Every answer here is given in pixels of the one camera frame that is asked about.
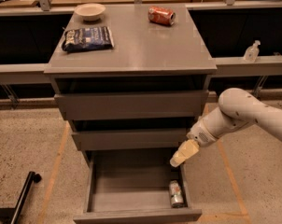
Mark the grey metal rail frame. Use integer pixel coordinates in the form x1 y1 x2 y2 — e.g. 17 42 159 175
0 4 282 85

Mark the white ceramic bowl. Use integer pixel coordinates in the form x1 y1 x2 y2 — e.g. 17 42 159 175
75 3 106 21

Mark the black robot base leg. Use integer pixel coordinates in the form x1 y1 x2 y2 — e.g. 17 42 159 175
0 171 42 224

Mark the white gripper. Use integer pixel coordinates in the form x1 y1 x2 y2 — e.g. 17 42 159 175
170 119 217 167

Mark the green silver 7up can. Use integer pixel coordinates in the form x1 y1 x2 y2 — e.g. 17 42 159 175
169 180 184 208

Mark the clear sanitizer pump bottle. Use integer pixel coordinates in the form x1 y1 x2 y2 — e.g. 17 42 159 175
243 40 261 63

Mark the dark blue chip bag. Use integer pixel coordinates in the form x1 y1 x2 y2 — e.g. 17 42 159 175
62 26 114 53

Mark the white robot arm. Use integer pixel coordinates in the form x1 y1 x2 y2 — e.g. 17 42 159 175
170 88 282 167

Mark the grey open bottom drawer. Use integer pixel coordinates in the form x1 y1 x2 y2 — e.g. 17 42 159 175
74 148 202 224

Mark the red soda can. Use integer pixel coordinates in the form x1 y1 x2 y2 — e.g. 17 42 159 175
148 6 176 26

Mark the grey top drawer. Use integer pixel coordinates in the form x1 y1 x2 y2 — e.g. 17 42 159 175
55 91 208 120

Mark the grey middle drawer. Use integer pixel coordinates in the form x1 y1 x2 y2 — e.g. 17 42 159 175
72 128 187 151

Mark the grey drawer cabinet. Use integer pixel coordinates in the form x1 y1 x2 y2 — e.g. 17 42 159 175
45 5 217 159

